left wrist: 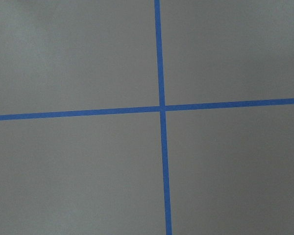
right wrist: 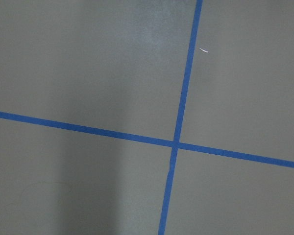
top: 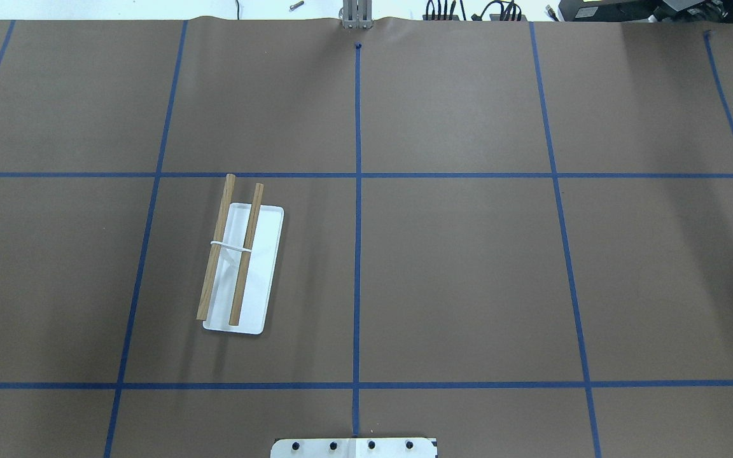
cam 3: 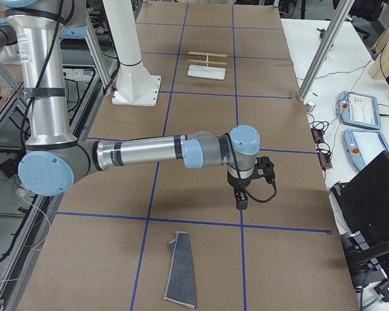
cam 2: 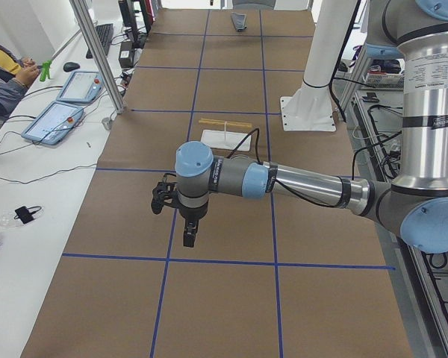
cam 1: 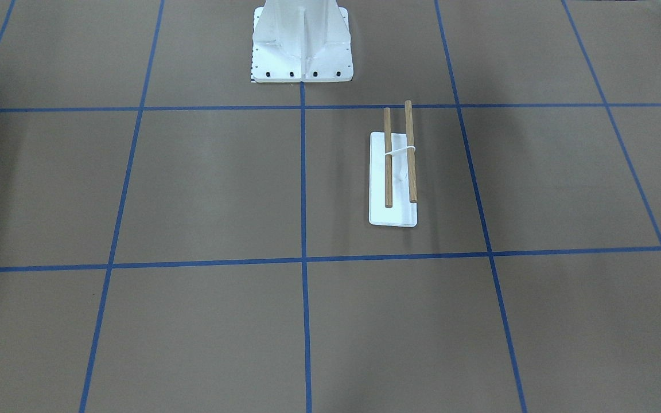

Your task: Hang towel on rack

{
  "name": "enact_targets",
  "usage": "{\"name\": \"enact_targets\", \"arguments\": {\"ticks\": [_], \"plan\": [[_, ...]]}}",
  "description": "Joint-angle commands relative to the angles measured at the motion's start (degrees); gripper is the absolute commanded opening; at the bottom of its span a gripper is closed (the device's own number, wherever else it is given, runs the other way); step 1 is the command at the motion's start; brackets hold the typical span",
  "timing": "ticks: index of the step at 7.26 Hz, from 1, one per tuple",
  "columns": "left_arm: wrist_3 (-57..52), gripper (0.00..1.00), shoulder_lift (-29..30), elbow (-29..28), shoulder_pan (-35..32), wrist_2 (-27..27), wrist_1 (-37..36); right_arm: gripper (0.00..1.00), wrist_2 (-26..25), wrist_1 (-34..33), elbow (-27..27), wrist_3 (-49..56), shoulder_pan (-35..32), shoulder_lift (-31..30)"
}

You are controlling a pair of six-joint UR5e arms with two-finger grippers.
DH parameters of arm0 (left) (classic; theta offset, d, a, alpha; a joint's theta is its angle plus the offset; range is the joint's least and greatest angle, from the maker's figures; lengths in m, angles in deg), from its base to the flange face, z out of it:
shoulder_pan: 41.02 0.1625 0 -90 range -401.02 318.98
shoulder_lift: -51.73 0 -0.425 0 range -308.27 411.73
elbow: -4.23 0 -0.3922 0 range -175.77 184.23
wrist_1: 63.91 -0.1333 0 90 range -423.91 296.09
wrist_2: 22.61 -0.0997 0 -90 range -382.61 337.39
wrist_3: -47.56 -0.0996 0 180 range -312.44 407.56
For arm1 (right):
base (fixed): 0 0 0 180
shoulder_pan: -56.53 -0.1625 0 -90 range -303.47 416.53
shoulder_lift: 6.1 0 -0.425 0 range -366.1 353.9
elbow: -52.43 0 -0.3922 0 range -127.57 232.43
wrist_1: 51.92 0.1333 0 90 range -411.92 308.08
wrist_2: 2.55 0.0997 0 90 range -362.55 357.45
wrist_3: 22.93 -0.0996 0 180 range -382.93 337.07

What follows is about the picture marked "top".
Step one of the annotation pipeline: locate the wooden rack rod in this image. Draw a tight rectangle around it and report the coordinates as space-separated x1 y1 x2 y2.
228 183 264 326
196 174 236 321

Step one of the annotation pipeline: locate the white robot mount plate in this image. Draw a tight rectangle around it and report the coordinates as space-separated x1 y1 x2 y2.
270 437 439 457

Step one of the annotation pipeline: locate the aluminium frame post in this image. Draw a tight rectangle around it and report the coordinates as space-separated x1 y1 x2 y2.
340 0 374 30

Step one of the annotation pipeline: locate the white towel rack base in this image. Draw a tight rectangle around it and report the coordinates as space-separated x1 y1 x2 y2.
202 202 284 335

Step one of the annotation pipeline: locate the wooden rack rod inner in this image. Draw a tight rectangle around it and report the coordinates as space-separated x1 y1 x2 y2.
228 183 264 326

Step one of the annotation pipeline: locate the wooden rack rod outer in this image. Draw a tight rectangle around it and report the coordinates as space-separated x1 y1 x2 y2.
196 174 236 321

